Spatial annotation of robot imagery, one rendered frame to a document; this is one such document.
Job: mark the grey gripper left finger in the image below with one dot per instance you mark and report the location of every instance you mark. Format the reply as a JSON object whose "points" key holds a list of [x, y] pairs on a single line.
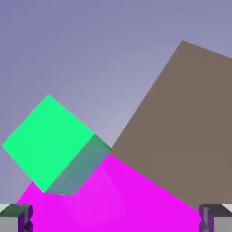
{"points": [[16, 217]]}

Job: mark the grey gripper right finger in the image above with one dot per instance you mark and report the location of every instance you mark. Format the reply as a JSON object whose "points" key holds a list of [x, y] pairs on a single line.
{"points": [[217, 217]]}

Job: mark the small green cube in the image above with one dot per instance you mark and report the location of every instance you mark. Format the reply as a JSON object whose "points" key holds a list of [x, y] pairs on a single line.
{"points": [[49, 143]]}

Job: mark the large magenta box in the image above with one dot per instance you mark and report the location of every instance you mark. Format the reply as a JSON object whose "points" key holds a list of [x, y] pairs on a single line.
{"points": [[116, 203]]}

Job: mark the large brown box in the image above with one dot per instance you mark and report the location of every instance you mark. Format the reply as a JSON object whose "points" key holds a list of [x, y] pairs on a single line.
{"points": [[177, 123]]}

